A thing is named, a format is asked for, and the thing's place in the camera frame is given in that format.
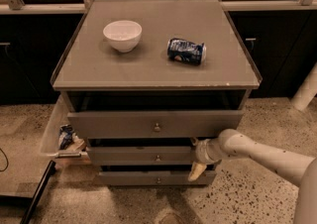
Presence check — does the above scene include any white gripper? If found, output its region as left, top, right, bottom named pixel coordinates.
left=188, top=138, right=221, bottom=181

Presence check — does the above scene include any grey drawer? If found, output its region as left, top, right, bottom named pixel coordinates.
left=98, top=170, right=216, bottom=186
left=86, top=146, right=196, bottom=166
left=67, top=110, right=244, bottom=139

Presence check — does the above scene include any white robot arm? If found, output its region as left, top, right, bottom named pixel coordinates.
left=188, top=129, right=317, bottom=224

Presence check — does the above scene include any grey drawer cabinet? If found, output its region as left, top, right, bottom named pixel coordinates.
left=53, top=0, right=262, bottom=174

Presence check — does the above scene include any grey bottom drawer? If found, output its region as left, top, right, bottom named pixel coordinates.
left=98, top=170, right=216, bottom=186

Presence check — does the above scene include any grey top drawer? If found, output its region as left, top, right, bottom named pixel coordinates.
left=67, top=110, right=244, bottom=139

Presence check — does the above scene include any crushed blue soda can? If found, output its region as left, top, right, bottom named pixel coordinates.
left=167, top=38, right=206, bottom=65

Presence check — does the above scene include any white pole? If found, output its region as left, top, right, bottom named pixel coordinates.
left=291, top=62, right=317, bottom=111

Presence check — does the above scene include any blue snack bag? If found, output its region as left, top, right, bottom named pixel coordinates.
left=58, top=124, right=73, bottom=150

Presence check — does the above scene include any white ceramic bowl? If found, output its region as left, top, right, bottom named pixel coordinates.
left=103, top=20, right=143, bottom=53

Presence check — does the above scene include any black floor stand bar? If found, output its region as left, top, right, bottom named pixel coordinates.
left=20, top=161, right=55, bottom=224

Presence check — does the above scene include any black cable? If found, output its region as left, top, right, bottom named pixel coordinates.
left=0, top=148, right=10, bottom=172

